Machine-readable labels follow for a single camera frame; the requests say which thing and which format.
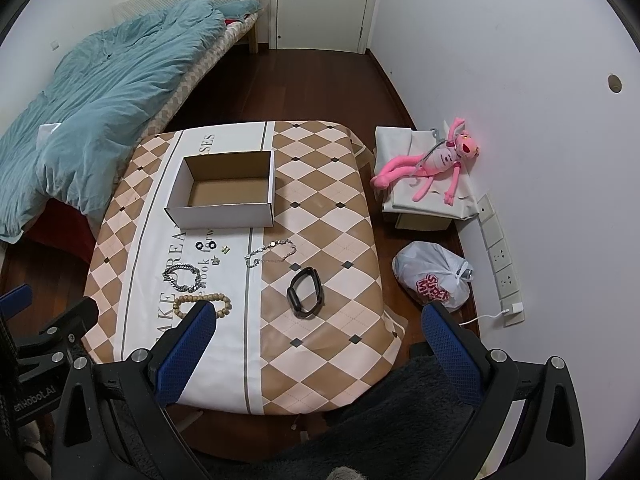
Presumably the teal blue duvet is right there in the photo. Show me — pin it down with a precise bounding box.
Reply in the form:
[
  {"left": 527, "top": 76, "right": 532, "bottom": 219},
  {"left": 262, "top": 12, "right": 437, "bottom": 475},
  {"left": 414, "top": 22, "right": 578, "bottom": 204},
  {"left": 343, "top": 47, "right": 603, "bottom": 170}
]
[{"left": 0, "top": 0, "right": 264, "bottom": 245}]

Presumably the white door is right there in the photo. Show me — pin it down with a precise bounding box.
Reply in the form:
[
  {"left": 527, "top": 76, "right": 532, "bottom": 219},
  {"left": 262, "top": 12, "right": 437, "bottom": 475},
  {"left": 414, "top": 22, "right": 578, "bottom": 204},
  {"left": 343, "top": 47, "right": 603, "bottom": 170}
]
[{"left": 269, "top": 0, "right": 375, "bottom": 53}]

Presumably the white plastic shopping bag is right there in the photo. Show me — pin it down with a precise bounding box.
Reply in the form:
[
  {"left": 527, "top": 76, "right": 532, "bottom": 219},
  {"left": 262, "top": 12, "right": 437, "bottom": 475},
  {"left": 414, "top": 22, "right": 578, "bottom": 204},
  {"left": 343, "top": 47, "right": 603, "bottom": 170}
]
[{"left": 392, "top": 242, "right": 474, "bottom": 312}]

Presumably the wooden bead bracelet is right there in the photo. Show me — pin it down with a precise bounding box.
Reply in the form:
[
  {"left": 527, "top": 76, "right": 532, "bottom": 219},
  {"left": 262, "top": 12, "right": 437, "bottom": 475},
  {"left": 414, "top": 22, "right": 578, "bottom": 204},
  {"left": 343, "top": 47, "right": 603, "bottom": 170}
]
[{"left": 171, "top": 292, "right": 234, "bottom": 320}]

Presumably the checkered tablecloth with lettering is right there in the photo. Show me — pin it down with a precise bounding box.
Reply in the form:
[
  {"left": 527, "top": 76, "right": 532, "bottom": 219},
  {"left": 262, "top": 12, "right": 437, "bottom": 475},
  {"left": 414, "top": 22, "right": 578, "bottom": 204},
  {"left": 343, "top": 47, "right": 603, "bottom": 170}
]
[{"left": 85, "top": 120, "right": 407, "bottom": 415}]

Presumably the white cardboard box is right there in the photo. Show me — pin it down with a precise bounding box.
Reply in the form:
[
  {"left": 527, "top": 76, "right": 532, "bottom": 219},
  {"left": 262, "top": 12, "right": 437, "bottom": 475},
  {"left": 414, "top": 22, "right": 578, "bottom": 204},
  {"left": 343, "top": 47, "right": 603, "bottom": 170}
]
[{"left": 165, "top": 151, "right": 276, "bottom": 230}]

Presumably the black smart band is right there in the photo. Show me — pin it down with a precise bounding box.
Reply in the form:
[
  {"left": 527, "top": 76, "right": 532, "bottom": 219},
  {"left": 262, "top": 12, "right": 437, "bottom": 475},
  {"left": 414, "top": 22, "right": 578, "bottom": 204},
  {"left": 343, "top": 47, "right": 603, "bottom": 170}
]
[{"left": 286, "top": 266, "right": 324, "bottom": 320}]

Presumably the white cloth covered box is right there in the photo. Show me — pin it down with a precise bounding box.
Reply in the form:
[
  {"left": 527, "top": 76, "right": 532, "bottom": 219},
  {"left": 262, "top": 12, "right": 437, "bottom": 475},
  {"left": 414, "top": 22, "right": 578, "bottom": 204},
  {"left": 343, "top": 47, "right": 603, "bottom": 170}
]
[{"left": 373, "top": 124, "right": 478, "bottom": 232}]

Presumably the silver chain bracelet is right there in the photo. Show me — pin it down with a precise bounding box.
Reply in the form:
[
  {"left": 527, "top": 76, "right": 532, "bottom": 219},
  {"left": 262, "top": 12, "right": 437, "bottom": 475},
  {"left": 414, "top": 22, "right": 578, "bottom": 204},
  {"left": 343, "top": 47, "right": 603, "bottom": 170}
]
[{"left": 162, "top": 262, "right": 203, "bottom": 295}]

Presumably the thin silver bead necklace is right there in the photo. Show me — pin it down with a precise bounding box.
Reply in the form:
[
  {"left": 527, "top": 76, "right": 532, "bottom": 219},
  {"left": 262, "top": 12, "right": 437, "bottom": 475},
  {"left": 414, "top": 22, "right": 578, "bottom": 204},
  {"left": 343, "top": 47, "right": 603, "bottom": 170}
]
[{"left": 244, "top": 238, "right": 298, "bottom": 269}]

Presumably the white wall power strip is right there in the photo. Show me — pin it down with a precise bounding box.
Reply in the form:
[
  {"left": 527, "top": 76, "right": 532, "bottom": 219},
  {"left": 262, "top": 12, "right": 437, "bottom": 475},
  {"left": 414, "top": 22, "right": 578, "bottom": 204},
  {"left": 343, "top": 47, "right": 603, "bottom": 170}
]
[{"left": 477, "top": 194, "right": 525, "bottom": 327}]

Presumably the bed with patterned mattress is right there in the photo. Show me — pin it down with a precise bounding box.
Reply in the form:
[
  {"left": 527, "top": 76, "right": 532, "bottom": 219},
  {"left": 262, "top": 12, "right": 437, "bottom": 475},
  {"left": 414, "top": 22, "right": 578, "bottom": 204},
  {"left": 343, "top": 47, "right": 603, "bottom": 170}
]
[{"left": 0, "top": 0, "right": 266, "bottom": 256}]

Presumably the pink panther plush toy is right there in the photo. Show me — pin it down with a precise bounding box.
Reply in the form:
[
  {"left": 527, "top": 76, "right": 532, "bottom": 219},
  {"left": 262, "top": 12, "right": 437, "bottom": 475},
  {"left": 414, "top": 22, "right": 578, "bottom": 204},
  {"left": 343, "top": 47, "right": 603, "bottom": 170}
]
[{"left": 370, "top": 117, "right": 480, "bottom": 206}]

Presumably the white charger with cable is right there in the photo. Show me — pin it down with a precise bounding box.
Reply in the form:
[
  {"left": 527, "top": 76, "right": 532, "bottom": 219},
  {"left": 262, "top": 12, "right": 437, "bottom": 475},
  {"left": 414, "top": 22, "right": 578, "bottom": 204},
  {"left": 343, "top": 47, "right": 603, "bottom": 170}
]
[{"left": 460, "top": 301, "right": 524, "bottom": 326}]

